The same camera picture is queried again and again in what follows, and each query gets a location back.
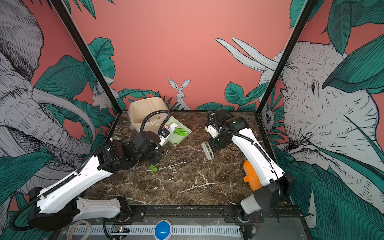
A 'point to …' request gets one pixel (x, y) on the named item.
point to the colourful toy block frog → (117, 138)
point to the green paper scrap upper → (180, 131)
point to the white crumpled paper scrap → (172, 127)
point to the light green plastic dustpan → (174, 138)
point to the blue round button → (163, 230)
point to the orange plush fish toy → (253, 178)
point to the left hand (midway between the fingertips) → (160, 146)
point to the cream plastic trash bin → (138, 108)
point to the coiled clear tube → (69, 236)
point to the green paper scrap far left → (153, 168)
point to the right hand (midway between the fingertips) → (211, 145)
